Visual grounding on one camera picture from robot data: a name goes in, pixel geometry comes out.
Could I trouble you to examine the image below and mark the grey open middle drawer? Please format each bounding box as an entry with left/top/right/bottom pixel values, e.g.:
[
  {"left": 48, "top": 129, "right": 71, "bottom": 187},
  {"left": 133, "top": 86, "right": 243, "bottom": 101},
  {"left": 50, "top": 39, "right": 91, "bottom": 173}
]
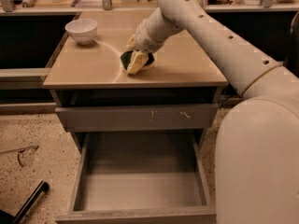
[{"left": 56, "top": 131, "right": 216, "bottom": 224}]

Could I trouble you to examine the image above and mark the black office chair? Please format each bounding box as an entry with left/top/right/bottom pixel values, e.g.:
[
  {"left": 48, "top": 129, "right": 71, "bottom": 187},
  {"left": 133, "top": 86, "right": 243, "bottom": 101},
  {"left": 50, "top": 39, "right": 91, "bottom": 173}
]
[{"left": 284, "top": 11, "right": 299, "bottom": 77}]

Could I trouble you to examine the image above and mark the white ceramic bowl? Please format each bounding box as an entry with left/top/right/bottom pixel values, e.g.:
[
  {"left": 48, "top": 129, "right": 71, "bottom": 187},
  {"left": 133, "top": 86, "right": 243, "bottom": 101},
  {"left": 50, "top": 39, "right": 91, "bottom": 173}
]
[{"left": 65, "top": 19, "right": 98, "bottom": 44}]

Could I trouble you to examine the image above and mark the green yellow sponge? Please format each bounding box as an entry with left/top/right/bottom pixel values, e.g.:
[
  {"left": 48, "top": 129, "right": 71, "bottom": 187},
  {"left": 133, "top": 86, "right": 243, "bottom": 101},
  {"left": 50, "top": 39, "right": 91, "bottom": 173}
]
[{"left": 121, "top": 51, "right": 155, "bottom": 71}]

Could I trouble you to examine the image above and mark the grey top drawer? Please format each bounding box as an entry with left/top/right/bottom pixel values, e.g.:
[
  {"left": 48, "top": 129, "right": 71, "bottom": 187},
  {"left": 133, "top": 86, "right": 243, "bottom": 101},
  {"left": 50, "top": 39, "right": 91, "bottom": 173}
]
[{"left": 56, "top": 104, "right": 218, "bottom": 133}]

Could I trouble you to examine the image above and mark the black chair leg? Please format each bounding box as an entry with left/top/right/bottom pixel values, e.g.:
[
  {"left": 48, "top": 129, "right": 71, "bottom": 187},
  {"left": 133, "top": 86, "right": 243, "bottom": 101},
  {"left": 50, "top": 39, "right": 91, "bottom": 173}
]
[{"left": 0, "top": 181, "right": 50, "bottom": 224}]

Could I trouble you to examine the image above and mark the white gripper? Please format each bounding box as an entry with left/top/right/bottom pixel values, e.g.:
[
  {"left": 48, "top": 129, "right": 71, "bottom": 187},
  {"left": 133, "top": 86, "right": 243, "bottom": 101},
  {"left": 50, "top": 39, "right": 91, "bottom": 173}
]
[{"left": 125, "top": 19, "right": 164, "bottom": 75}]

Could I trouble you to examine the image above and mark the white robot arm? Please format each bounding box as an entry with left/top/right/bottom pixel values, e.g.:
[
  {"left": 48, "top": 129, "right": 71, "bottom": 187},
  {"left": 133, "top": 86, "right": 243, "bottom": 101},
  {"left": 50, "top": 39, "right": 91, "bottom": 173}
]
[{"left": 126, "top": 0, "right": 299, "bottom": 224}]

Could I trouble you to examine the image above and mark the beige top drawer cabinet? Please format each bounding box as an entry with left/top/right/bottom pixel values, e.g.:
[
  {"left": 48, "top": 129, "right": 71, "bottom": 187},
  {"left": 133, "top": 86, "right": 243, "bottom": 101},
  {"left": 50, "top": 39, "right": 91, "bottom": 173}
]
[{"left": 42, "top": 8, "right": 229, "bottom": 147}]

